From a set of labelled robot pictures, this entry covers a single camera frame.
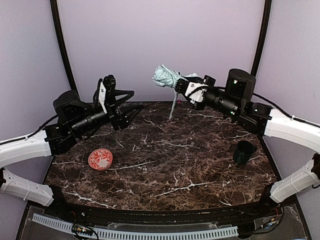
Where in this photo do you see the mint green folding umbrella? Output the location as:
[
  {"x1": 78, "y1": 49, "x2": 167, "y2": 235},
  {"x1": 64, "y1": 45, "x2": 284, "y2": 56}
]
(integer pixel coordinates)
[{"x1": 152, "y1": 64, "x2": 199, "y2": 121}]

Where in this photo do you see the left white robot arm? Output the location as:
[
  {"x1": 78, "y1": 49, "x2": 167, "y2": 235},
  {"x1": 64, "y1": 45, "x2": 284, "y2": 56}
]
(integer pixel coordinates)
[{"x1": 0, "y1": 90, "x2": 143, "y2": 207}]

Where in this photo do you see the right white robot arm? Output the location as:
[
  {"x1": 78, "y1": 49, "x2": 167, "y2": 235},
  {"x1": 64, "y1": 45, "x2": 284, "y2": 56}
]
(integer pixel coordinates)
[{"x1": 174, "y1": 68, "x2": 320, "y2": 205}]

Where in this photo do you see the orange patterned ceramic bowl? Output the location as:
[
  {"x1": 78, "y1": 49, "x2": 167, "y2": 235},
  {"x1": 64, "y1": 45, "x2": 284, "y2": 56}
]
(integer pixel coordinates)
[{"x1": 88, "y1": 148, "x2": 113, "y2": 171}]

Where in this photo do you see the dark green ceramic cup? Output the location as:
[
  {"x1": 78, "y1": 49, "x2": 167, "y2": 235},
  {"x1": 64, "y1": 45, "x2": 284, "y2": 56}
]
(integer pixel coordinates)
[{"x1": 232, "y1": 140, "x2": 258, "y2": 166}]

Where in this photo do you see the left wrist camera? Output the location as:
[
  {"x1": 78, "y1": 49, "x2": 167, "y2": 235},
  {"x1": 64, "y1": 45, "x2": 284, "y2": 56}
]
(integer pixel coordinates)
[{"x1": 93, "y1": 74, "x2": 116, "y2": 115}]

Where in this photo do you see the right black frame post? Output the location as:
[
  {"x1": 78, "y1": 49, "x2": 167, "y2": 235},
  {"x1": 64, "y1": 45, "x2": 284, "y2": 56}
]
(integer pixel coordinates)
[{"x1": 251, "y1": 0, "x2": 272, "y2": 77}]

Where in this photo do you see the black frame post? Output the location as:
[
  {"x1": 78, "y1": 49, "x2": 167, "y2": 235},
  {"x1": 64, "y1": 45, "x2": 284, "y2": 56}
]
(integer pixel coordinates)
[
  {"x1": 251, "y1": 0, "x2": 272, "y2": 77},
  {"x1": 49, "y1": 0, "x2": 79, "y2": 95}
]

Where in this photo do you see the left black frame post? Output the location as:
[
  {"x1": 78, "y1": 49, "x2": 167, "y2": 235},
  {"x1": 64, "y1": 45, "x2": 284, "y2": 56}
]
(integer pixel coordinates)
[{"x1": 49, "y1": 0, "x2": 79, "y2": 95}]

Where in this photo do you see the white slotted cable duct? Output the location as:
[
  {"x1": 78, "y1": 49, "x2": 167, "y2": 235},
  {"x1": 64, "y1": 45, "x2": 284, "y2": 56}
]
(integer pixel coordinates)
[{"x1": 31, "y1": 213, "x2": 239, "y2": 240}]

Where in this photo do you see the black front table rail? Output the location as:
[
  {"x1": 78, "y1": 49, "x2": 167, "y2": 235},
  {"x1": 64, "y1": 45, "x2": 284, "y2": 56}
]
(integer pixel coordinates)
[{"x1": 62, "y1": 202, "x2": 275, "y2": 226}]

